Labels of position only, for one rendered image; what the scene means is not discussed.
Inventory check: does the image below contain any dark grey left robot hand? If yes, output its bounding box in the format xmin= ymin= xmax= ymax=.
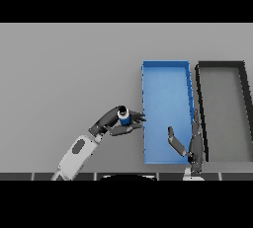
xmin=87 ymin=105 xmax=147 ymax=138

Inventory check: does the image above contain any blue pipe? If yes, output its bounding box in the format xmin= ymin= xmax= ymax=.
xmin=117 ymin=106 xmax=131 ymax=126

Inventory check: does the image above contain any dark grey bin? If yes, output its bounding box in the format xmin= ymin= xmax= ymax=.
xmin=195 ymin=60 xmax=253 ymax=163

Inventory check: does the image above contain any blue bin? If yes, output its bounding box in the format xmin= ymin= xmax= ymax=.
xmin=140 ymin=59 xmax=196 ymax=166

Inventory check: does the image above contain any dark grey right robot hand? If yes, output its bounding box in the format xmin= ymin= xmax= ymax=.
xmin=167 ymin=109 xmax=206 ymax=177

